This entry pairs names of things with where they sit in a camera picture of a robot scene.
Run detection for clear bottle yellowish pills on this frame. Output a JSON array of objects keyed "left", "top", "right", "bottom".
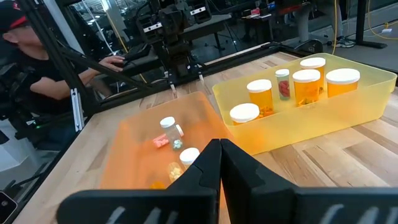
[{"left": 167, "top": 147, "right": 201, "bottom": 184}]

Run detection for translucent orange plastic bin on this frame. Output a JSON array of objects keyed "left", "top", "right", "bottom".
[{"left": 99, "top": 91, "right": 234, "bottom": 224}]

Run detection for grey office desk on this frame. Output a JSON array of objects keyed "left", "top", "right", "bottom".
[
  {"left": 178, "top": 14, "right": 233, "bottom": 52},
  {"left": 93, "top": 46, "right": 165, "bottom": 91}
]

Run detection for small bottle red pills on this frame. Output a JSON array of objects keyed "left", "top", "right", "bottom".
[{"left": 275, "top": 68, "right": 291, "bottom": 101}]

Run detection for amber pill bottle white cap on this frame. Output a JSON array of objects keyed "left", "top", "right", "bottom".
[
  {"left": 292, "top": 68, "right": 322, "bottom": 108},
  {"left": 300, "top": 57, "right": 326, "bottom": 94},
  {"left": 246, "top": 78, "right": 275, "bottom": 118}
]

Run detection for small bottle pink pills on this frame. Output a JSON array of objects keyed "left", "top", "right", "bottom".
[{"left": 152, "top": 123, "right": 185, "bottom": 149}]

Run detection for black standing desk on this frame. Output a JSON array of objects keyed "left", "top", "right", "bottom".
[{"left": 356, "top": 0, "right": 389, "bottom": 50}]

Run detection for silver aluminium bracket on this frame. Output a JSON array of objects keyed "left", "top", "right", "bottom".
[{"left": 70, "top": 88, "right": 85, "bottom": 132}]

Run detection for yellow hanging cable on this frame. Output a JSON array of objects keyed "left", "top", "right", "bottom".
[
  {"left": 368, "top": 0, "right": 398, "bottom": 40},
  {"left": 331, "top": 0, "right": 339, "bottom": 55},
  {"left": 104, "top": 14, "right": 147, "bottom": 84}
]

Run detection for translucent yellow plastic bin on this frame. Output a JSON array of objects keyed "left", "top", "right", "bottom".
[{"left": 212, "top": 52, "right": 398, "bottom": 156}]

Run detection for white hanging cable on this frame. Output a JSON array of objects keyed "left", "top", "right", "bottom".
[{"left": 81, "top": 0, "right": 115, "bottom": 56}]

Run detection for small dark side table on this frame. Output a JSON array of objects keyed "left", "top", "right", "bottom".
[{"left": 242, "top": 14, "right": 274, "bottom": 43}]

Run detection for black smartphone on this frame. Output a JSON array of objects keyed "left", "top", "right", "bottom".
[{"left": 0, "top": 190, "right": 18, "bottom": 223}]

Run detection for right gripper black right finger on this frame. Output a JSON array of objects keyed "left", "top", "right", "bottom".
[{"left": 221, "top": 139, "right": 398, "bottom": 224}]

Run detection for black equipment with green light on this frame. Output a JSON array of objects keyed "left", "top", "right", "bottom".
[{"left": 6, "top": 105, "right": 75, "bottom": 144}]

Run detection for clear bottle pale pills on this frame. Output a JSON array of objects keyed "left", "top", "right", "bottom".
[{"left": 159, "top": 116, "right": 184, "bottom": 152}]

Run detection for person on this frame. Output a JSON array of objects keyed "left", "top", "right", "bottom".
[
  {"left": 0, "top": 0, "right": 126, "bottom": 150},
  {"left": 292, "top": 0, "right": 356, "bottom": 49}
]

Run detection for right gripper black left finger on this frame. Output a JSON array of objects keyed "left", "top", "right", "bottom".
[{"left": 56, "top": 139, "right": 222, "bottom": 224}]

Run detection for wide amber bottle white cap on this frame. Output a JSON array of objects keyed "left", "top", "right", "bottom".
[
  {"left": 325, "top": 68, "right": 361, "bottom": 98},
  {"left": 229, "top": 103, "right": 261, "bottom": 126}
]

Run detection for black keyboard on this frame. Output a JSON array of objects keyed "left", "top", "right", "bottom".
[{"left": 123, "top": 43, "right": 153, "bottom": 62}]

